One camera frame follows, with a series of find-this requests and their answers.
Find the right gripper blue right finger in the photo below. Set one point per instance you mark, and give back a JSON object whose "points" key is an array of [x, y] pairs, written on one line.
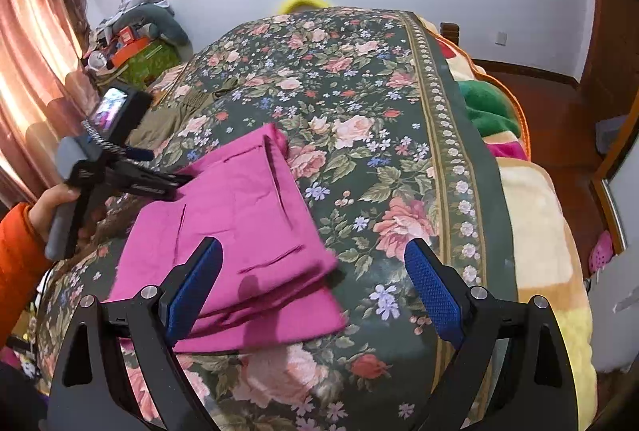
{"points": [[442, 291]]}

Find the person left hand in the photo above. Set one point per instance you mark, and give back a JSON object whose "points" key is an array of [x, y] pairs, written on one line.
{"points": [[41, 214]]}

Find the olive green garment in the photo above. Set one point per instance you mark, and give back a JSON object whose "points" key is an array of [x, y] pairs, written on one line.
{"points": [[163, 121]]}

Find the pink pants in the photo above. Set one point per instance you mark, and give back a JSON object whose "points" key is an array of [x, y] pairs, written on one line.
{"points": [[272, 286]]}

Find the wooden wardrobe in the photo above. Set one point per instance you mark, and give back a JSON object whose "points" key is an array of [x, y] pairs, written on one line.
{"points": [[610, 87]]}

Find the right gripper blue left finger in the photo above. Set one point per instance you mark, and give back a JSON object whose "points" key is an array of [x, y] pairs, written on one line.
{"points": [[187, 287]]}

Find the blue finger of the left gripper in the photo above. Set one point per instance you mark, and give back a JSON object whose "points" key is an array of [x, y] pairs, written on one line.
{"points": [[156, 186], [139, 154]]}

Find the grey neck pillow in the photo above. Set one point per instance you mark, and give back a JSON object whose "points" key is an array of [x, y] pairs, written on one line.
{"points": [[165, 25]]}

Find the orange sleeve forearm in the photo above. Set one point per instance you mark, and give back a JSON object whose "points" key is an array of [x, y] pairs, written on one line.
{"points": [[22, 263]]}

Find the green storage bag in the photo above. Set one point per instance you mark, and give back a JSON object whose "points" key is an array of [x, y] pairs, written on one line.
{"points": [[145, 67]]}

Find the pink striped curtain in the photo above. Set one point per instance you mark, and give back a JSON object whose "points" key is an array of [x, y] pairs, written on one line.
{"points": [[44, 93]]}

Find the orange box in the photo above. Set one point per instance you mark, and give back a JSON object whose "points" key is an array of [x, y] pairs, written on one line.
{"points": [[128, 51]]}

